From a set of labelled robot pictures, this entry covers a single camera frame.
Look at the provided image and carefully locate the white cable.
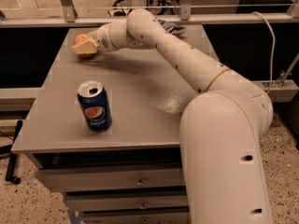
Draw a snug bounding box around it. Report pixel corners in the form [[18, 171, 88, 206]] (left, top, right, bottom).
[[251, 11, 277, 95]]

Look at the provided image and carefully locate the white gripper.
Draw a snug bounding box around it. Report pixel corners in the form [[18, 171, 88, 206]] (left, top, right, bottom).
[[72, 23, 117, 55]]

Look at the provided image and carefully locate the blue chip bag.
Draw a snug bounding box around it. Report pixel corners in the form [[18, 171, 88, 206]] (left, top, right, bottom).
[[159, 20, 186, 36]]

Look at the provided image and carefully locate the blue pepsi can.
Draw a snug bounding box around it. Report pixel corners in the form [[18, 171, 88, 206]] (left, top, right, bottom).
[[78, 80, 112, 132]]

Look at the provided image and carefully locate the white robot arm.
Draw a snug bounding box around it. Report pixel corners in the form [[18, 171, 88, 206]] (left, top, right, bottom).
[[73, 9, 273, 224]]

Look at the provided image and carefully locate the metal window railing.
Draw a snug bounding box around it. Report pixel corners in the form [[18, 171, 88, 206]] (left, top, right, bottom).
[[0, 0, 299, 28]]

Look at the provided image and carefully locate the grey drawer cabinet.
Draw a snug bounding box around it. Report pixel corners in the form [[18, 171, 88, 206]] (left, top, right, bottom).
[[11, 25, 219, 224]]

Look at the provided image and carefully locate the red orange apple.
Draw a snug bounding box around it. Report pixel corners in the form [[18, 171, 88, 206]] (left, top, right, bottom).
[[73, 34, 97, 58]]

